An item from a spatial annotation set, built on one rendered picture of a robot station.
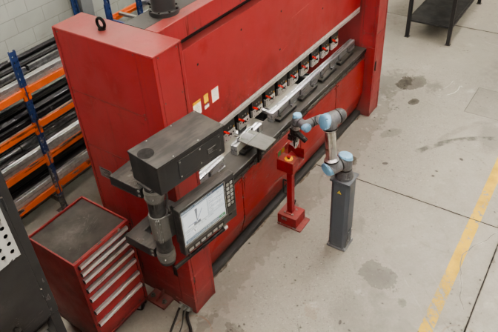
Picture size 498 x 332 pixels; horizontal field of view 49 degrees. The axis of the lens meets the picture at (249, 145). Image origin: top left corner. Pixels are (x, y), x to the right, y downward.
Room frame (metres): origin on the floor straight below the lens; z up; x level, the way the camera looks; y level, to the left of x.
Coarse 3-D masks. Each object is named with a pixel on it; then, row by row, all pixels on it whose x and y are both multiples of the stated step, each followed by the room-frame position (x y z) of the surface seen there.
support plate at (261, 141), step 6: (252, 132) 3.76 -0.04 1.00; (258, 138) 3.67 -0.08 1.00; (264, 138) 3.66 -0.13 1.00; (270, 138) 3.66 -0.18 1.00; (246, 144) 3.61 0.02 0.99; (252, 144) 3.59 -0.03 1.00; (258, 144) 3.59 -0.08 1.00; (264, 144) 3.58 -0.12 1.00; (270, 144) 3.58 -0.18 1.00; (264, 150) 3.50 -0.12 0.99
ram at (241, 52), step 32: (256, 0) 3.97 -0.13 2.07; (288, 0) 4.27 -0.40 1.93; (320, 0) 4.72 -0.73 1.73; (352, 0) 5.27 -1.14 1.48; (224, 32) 3.57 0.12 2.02; (256, 32) 3.89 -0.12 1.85; (288, 32) 4.27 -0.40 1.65; (320, 32) 4.74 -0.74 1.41; (192, 64) 3.27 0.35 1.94; (224, 64) 3.54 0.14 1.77; (256, 64) 3.87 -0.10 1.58; (288, 64) 4.27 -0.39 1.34; (192, 96) 3.24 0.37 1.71; (224, 96) 3.51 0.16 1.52; (256, 96) 3.86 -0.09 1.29
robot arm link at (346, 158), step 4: (340, 152) 3.40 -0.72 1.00; (344, 152) 3.41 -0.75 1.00; (348, 152) 3.41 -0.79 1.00; (340, 156) 3.35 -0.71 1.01; (344, 156) 3.34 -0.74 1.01; (348, 156) 3.34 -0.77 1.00; (352, 156) 3.35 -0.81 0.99; (340, 160) 3.32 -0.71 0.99; (344, 160) 3.32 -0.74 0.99; (348, 160) 3.32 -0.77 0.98; (352, 160) 3.34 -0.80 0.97; (344, 164) 3.30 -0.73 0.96; (348, 164) 3.32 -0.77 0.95; (352, 164) 3.35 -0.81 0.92; (344, 168) 3.30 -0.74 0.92; (348, 168) 3.32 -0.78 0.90
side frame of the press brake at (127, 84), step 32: (64, 32) 3.14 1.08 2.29; (96, 32) 3.08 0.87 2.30; (128, 32) 3.05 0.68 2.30; (64, 64) 3.20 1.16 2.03; (96, 64) 3.00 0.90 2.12; (128, 64) 2.83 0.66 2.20; (160, 64) 2.75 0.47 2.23; (96, 96) 3.05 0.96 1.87; (128, 96) 2.86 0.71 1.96; (160, 96) 2.72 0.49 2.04; (96, 128) 3.10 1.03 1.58; (128, 128) 2.90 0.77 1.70; (160, 128) 2.73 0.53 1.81; (96, 160) 3.16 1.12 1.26; (128, 160) 2.95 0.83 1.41; (160, 288) 2.94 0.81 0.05; (192, 288) 2.71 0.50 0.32
